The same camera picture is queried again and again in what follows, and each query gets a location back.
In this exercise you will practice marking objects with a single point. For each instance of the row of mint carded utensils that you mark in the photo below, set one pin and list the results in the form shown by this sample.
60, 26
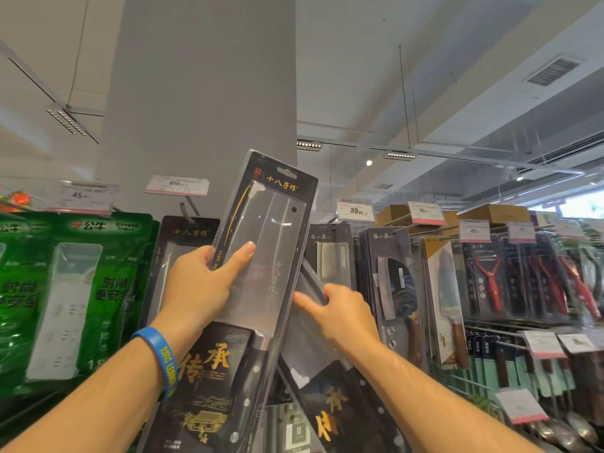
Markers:
486, 367

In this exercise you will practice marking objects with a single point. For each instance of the person's left forearm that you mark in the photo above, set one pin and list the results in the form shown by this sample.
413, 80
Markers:
94, 410

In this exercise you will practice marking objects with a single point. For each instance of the grey metal display shelf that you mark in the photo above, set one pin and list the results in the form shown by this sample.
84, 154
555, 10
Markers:
28, 415

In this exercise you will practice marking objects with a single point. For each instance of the person's left hand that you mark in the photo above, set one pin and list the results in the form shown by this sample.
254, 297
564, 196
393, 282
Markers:
193, 292

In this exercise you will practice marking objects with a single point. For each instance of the white red-edged price tag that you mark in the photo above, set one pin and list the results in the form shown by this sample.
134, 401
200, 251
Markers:
356, 212
568, 229
521, 405
545, 344
82, 197
578, 343
426, 213
521, 232

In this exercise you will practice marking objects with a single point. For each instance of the packaged round black knife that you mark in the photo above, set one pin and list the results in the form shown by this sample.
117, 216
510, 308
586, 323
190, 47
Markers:
391, 278

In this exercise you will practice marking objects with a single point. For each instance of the person's right hand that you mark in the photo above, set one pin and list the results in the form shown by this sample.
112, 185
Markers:
349, 320

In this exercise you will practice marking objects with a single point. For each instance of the long ceiling air conditioner vent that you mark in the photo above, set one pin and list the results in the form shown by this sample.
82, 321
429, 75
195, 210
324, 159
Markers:
566, 153

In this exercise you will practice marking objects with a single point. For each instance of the packaged cleaver wooden handle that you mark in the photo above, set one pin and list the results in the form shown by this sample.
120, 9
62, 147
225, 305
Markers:
330, 240

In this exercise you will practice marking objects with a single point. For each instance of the packaged cleaver steel handle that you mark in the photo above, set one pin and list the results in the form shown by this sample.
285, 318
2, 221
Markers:
189, 231

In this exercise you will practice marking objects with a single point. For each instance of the green packaged power strips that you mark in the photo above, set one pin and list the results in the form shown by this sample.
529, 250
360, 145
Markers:
19, 301
113, 287

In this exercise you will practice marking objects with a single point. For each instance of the grey-backed flip price tag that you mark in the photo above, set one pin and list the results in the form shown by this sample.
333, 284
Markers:
474, 231

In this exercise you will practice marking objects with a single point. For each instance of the blue wristband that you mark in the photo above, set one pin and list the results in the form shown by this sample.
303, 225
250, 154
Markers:
160, 353

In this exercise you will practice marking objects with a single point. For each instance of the person's right forearm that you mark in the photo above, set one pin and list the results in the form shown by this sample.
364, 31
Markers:
434, 405

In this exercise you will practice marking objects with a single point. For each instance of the white flip price tag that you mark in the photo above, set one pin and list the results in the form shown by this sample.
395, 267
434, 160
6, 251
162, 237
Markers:
177, 185

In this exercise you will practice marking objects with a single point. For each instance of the black linear track light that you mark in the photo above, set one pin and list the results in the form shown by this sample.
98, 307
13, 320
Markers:
66, 121
400, 155
309, 146

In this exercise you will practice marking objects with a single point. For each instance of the row of red Y-peeler packages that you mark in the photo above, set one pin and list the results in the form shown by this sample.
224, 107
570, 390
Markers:
491, 278

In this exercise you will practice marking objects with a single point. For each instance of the square ceiling air vent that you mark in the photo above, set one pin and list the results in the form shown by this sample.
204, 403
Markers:
552, 71

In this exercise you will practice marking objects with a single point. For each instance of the brown cardboard box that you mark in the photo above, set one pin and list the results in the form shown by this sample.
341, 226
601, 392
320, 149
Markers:
394, 214
495, 213

